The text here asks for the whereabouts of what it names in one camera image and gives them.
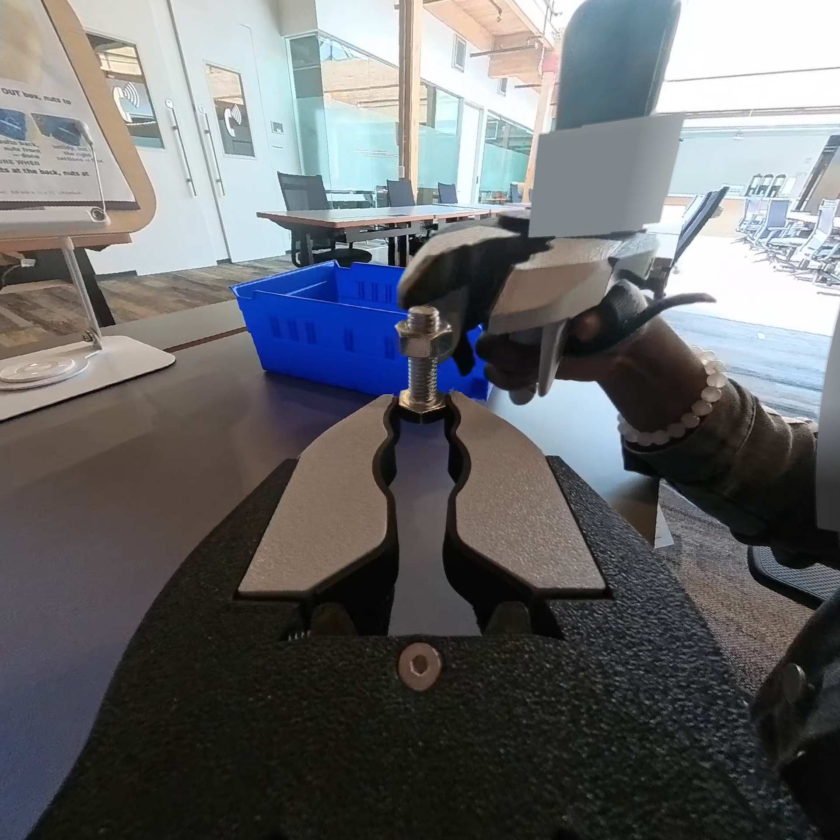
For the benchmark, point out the steel hex nut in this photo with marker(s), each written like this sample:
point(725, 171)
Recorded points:
point(420, 342)

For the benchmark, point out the printed instruction sheet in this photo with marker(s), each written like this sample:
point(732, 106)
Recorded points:
point(39, 131)

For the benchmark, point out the person's right forearm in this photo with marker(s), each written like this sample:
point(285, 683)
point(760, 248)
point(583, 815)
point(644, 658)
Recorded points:
point(735, 459)

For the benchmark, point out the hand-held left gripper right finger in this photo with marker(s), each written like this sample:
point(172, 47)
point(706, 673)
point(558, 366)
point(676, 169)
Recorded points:
point(525, 512)

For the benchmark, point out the blue plastic bin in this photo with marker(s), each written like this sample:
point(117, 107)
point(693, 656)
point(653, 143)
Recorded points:
point(315, 328)

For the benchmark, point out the person's right hand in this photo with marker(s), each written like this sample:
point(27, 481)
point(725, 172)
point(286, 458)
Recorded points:
point(643, 380)

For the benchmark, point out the white paper sheet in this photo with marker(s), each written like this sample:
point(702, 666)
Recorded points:
point(663, 525)

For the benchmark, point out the person's dark denim jacket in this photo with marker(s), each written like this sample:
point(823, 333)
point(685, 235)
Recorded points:
point(800, 709)

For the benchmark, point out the black office chair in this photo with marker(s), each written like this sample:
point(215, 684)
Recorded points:
point(302, 190)
point(400, 192)
point(447, 192)

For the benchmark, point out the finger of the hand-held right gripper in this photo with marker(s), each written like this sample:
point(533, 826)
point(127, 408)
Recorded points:
point(446, 262)
point(558, 282)

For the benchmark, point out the wooden instruction board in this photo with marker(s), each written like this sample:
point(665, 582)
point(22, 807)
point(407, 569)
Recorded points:
point(141, 197)

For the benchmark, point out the steel hex bolt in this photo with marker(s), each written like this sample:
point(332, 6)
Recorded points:
point(423, 380)

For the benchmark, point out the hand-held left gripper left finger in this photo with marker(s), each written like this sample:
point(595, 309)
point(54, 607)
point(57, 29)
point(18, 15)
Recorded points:
point(315, 512)

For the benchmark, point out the black mesh chair armrest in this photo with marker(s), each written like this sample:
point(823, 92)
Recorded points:
point(794, 577)

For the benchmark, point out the wooden desk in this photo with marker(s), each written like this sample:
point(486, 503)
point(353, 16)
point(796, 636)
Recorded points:
point(367, 215)

